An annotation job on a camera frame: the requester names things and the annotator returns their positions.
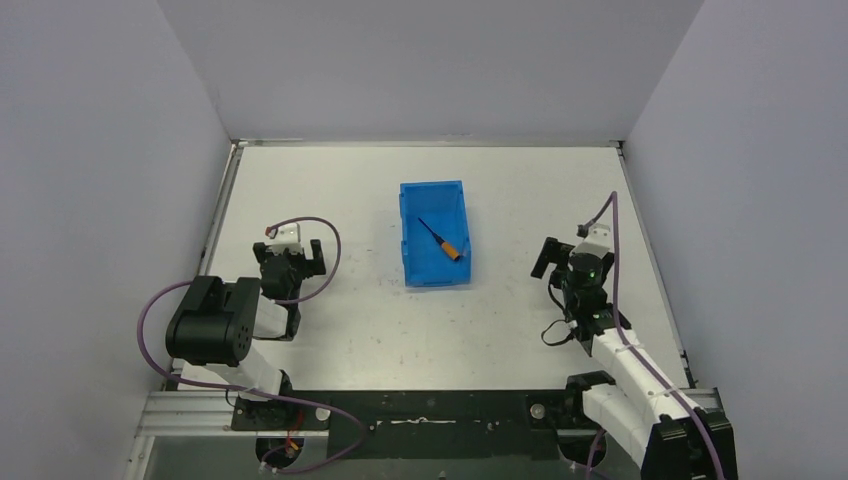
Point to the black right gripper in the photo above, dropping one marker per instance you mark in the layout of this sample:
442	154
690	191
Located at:
564	258

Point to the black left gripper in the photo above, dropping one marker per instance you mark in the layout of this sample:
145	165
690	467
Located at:
291	258

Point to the orange handled screwdriver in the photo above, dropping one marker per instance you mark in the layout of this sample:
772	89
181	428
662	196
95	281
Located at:
451	251

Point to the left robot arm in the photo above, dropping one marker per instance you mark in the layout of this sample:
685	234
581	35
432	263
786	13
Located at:
217	322

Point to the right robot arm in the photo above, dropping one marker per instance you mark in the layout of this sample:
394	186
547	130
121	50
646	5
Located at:
665	432

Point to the blue plastic bin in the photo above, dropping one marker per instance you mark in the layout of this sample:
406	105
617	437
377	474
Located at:
441	204

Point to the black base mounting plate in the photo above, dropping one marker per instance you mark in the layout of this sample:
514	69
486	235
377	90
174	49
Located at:
417	425

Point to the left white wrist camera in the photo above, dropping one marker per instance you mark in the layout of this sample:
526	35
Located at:
287	236

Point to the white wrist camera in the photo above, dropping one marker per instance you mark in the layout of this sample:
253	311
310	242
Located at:
596	239
287	236

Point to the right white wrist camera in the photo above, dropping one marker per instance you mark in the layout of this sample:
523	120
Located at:
596	239

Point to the aluminium frame rail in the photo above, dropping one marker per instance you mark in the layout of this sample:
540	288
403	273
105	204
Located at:
204	413

